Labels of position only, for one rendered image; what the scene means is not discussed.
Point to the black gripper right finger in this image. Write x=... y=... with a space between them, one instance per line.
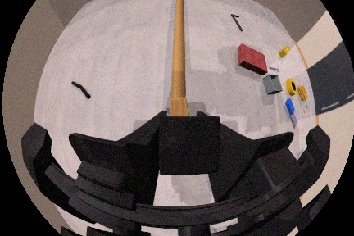
x=237 y=155

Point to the red rectangular block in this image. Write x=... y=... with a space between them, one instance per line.
x=252 y=59

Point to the yellow ring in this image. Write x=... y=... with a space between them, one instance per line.
x=291 y=87

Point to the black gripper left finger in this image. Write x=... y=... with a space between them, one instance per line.
x=136 y=155

